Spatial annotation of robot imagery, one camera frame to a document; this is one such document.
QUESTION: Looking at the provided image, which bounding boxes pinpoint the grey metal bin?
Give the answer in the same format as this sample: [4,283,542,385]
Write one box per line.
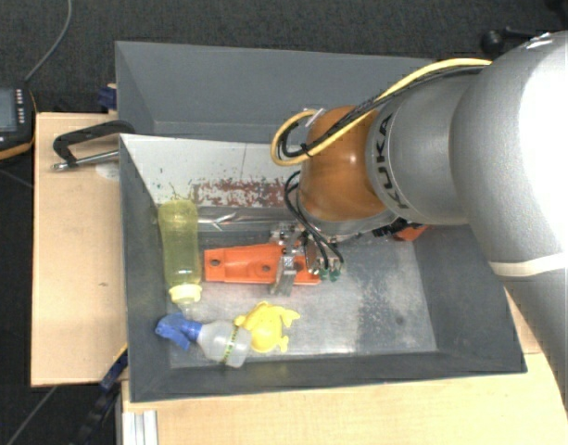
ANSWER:
[114,40,528,404]

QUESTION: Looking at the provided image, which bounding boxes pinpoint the yellow clear plastic bottle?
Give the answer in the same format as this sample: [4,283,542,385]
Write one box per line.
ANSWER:
[158,199,205,305]

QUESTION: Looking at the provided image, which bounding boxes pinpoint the yellow toy animal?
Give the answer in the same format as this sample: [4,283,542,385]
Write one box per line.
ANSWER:
[233,299,302,355]

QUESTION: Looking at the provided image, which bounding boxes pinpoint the orange flat block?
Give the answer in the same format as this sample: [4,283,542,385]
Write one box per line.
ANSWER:
[203,243,323,287]

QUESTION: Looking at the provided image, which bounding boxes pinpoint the pale cardboard board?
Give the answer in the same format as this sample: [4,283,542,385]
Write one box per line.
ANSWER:
[31,111,130,388]

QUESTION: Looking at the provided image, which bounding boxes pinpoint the clear spray bottle blue head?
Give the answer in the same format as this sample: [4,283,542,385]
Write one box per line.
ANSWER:
[154,311,254,370]

